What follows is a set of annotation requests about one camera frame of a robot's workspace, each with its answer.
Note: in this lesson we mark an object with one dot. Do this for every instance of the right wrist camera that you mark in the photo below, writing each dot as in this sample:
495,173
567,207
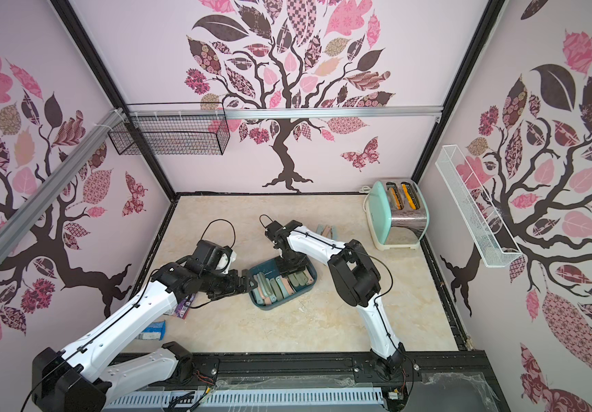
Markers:
276,232

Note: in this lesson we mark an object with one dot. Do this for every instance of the blue snack packet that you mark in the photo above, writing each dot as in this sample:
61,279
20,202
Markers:
154,332

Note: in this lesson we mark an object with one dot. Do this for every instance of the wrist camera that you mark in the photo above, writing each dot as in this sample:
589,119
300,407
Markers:
276,232
214,258

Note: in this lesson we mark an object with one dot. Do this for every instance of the mint green toaster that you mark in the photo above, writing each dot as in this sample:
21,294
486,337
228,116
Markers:
397,214

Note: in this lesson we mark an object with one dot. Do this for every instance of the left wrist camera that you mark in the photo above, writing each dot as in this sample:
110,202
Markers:
214,258

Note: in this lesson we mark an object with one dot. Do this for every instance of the white wire shelf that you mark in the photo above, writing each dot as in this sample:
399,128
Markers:
482,218

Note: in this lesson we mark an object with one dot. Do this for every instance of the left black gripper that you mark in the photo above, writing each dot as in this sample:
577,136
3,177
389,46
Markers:
232,287

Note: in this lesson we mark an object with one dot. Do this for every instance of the purple snack packet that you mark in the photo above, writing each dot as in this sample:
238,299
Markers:
183,307

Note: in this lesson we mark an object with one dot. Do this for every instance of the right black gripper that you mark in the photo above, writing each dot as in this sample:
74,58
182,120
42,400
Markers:
292,259

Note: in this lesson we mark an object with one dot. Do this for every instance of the teal plastic storage box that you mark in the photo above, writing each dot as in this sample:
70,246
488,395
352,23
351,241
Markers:
274,287

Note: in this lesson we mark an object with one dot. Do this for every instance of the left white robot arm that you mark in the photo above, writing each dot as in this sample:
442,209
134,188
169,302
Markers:
81,377

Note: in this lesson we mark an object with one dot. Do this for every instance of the black wire basket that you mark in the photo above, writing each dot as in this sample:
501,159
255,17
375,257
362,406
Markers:
189,129

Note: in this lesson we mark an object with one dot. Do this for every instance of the white slotted cable duct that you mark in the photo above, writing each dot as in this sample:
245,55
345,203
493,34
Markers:
252,399

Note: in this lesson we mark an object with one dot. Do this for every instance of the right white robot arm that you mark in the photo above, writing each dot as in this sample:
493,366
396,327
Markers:
356,279

